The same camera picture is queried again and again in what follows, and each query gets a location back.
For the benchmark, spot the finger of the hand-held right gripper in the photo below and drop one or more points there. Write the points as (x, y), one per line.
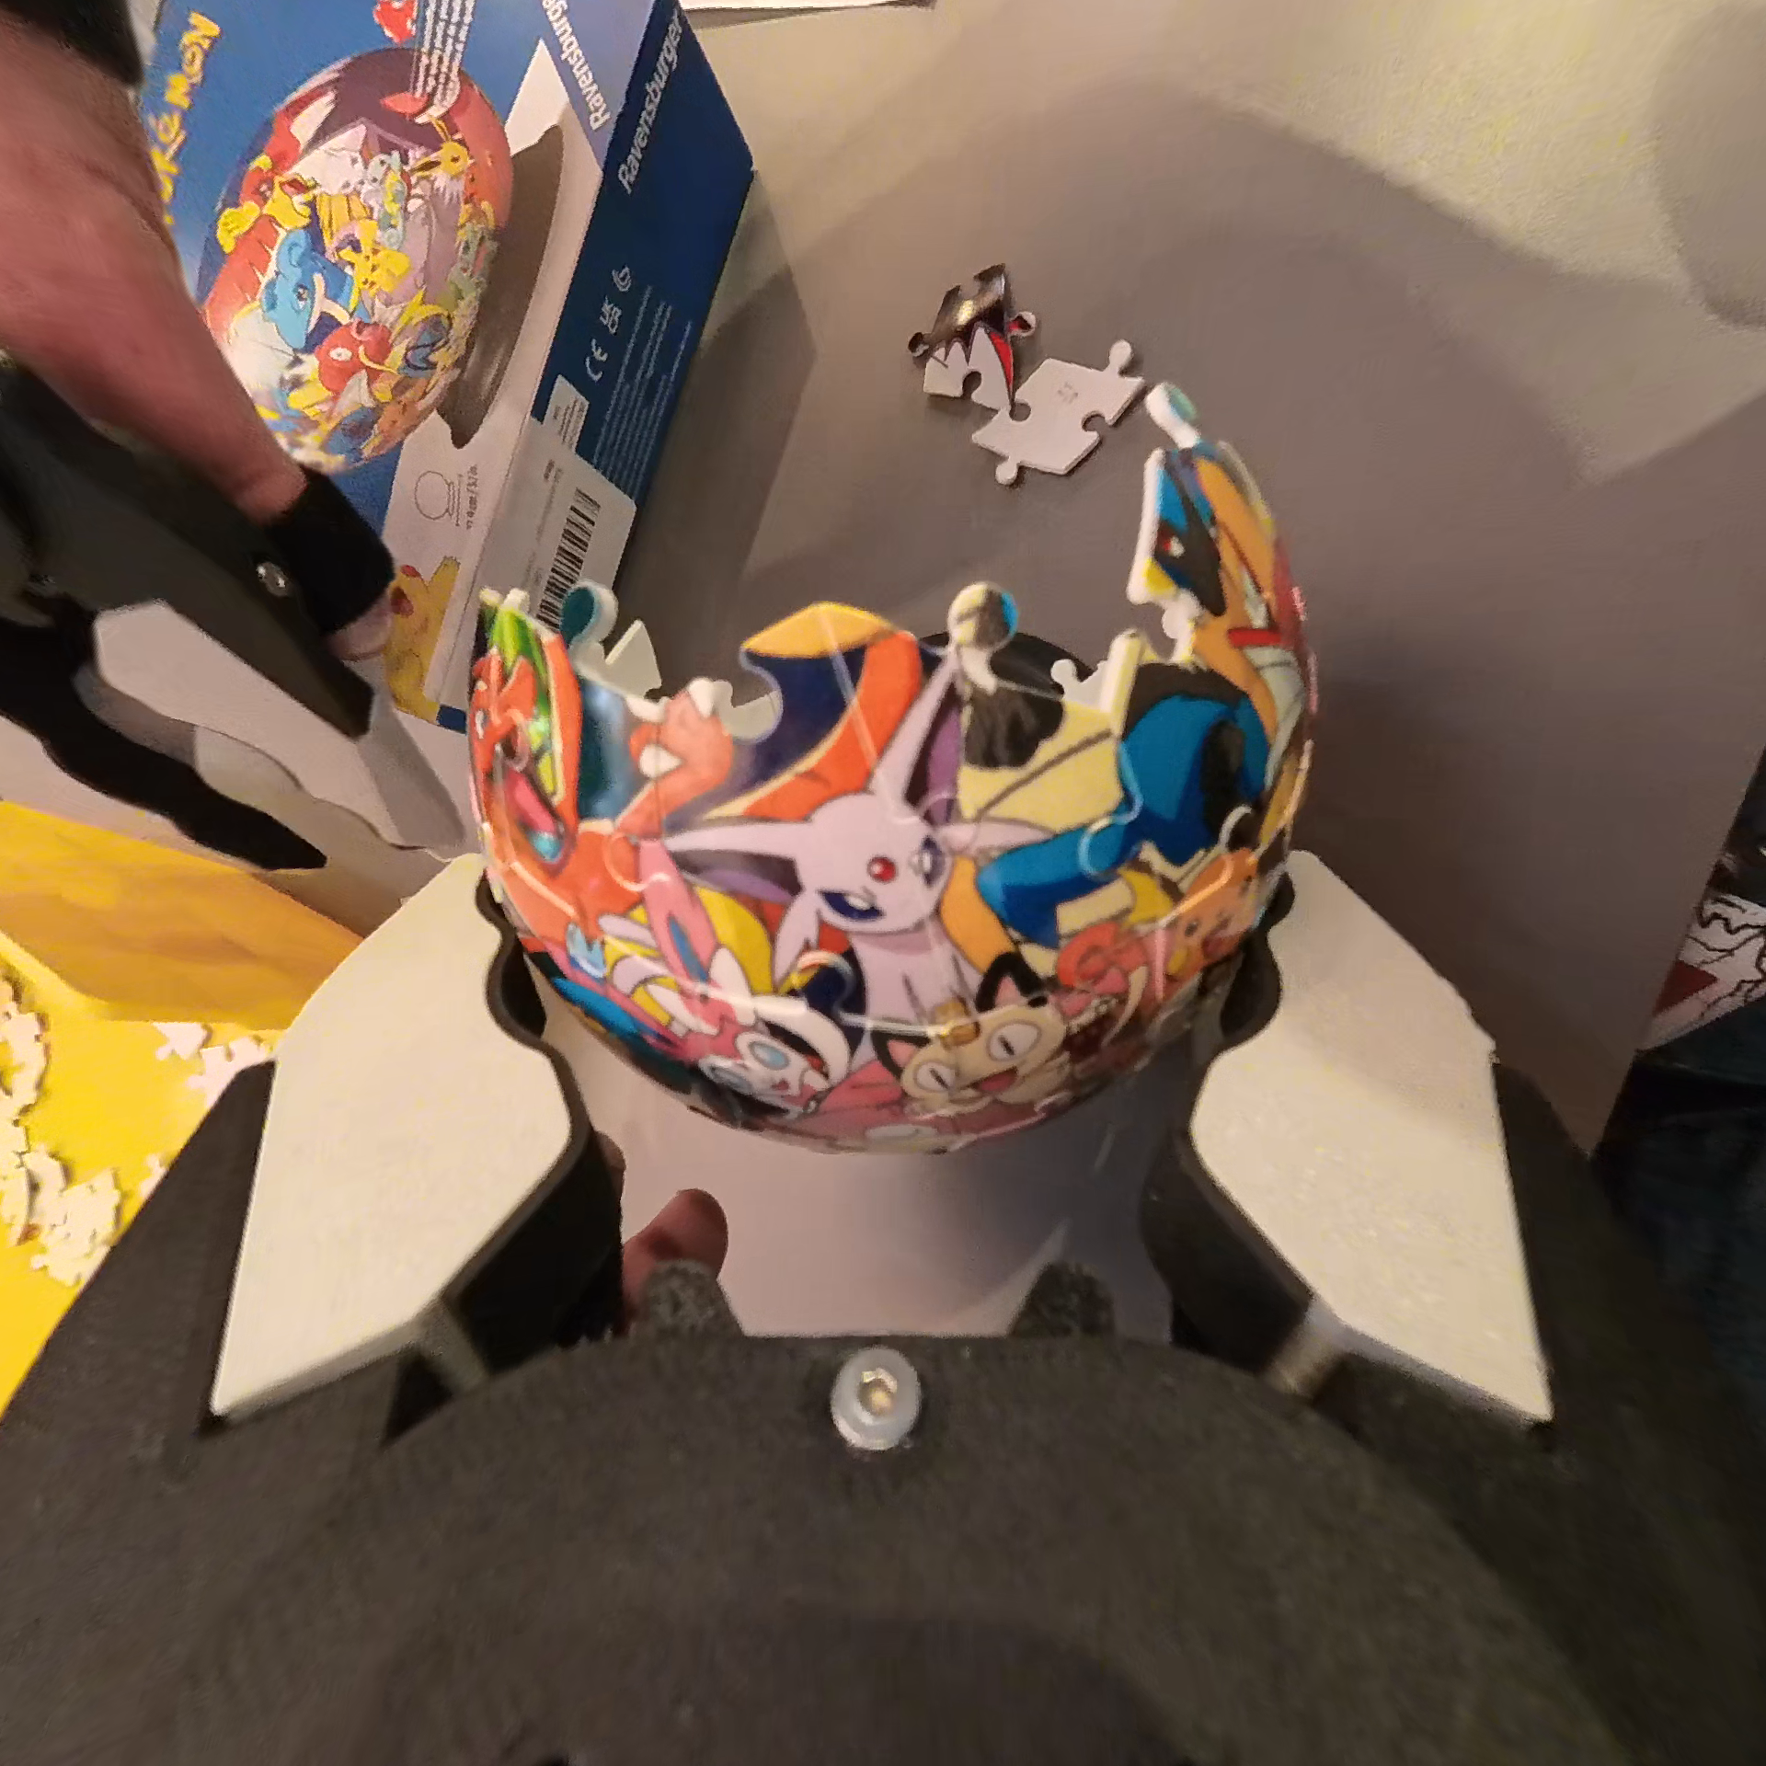
(179, 821)
(345, 786)

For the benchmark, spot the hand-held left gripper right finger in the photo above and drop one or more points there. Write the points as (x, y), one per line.
(1380, 1185)

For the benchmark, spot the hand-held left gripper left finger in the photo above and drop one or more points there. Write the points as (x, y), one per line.
(372, 1200)

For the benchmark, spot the yellow cardboard box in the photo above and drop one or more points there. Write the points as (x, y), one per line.
(137, 938)

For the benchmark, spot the colourful puzzle ball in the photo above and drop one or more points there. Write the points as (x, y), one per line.
(884, 884)

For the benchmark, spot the white joined puzzle pieces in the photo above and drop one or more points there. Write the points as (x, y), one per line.
(1056, 414)

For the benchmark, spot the pile of white puzzle pieces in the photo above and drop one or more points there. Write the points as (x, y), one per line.
(41, 1200)

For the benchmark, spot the blue white puzzle box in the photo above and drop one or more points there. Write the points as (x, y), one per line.
(578, 346)

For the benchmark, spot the black red white puzzle piece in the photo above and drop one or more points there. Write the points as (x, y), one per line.
(973, 352)

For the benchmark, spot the person's left hand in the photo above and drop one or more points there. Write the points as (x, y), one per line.
(674, 1235)

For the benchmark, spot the person's blue jeans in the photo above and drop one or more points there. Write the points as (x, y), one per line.
(1697, 1185)

